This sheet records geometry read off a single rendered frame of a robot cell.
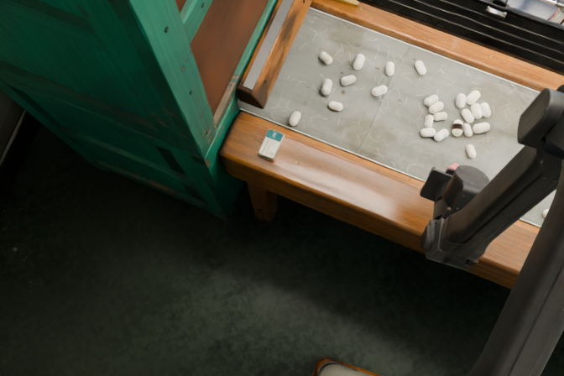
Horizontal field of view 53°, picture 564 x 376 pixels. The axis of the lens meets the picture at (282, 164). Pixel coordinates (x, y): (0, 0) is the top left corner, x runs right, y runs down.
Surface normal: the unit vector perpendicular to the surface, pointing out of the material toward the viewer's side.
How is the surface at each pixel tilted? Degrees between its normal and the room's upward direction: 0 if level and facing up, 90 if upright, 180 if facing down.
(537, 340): 33
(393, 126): 0
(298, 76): 0
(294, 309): 0
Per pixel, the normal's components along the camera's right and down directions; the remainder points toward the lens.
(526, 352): -0.12, 0.29
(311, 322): 0.00, -0.26
